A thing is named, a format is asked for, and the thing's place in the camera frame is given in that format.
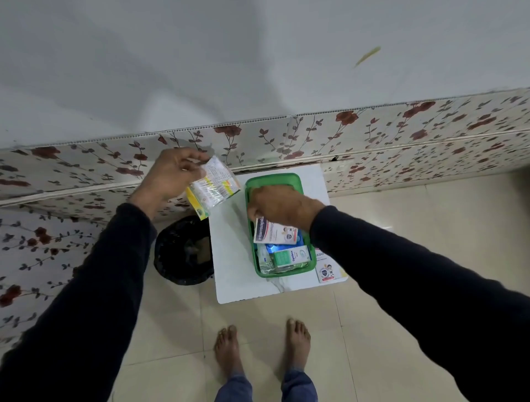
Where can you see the white table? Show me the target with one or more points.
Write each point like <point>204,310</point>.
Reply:
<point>229,256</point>

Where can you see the person's left hand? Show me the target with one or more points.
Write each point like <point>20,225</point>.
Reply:
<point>169,174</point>

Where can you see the teal white small carton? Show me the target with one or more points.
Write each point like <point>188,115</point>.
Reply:
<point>292,256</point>

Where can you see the person's right forearm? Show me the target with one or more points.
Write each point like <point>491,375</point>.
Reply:
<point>414,290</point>

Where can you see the green plastic basket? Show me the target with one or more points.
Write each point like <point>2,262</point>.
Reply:
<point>273,179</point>

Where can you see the black trash bin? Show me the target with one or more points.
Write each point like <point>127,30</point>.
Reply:
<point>182,252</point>

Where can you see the yellow cotton swab packet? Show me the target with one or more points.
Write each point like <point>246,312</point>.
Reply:
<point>215,186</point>

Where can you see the large silver blister pack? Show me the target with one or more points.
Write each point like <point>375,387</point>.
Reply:
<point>265,265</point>

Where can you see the person's trouser leg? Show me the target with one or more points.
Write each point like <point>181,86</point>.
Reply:
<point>234,389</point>
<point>299,387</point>

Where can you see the person's right hand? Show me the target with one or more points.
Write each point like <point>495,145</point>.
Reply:
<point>285,205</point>

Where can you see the person's left trouser leg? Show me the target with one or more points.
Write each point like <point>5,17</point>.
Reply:
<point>234,389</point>

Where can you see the white plaster box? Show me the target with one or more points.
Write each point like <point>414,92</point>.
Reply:
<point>329,269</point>
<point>275,232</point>

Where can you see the person's left foot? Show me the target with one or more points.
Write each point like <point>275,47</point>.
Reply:
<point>228,350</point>

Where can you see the blue pill blister pack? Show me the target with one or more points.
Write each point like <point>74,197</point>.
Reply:
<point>281,247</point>

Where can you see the person's foot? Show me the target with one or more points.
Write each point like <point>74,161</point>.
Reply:
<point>228,350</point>
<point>298,343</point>

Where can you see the person's right foot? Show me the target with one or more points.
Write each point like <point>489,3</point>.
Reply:
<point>298,343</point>

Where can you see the person's left forearm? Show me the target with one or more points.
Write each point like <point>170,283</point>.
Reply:
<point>74,306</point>

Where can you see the person's right trouser leg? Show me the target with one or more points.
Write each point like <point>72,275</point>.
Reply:
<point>299,387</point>

